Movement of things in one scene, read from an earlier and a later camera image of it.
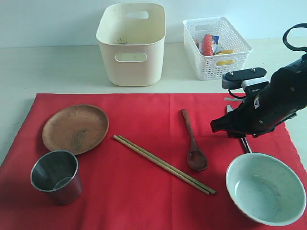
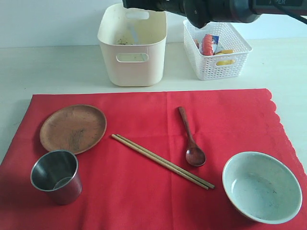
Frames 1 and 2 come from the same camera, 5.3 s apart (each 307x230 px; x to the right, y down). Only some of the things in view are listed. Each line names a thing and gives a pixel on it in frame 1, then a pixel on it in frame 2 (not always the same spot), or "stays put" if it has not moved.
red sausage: (206, 47) stays put
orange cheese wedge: (225, 51) stays put
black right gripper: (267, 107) to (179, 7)
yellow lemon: (225, 62) stays put
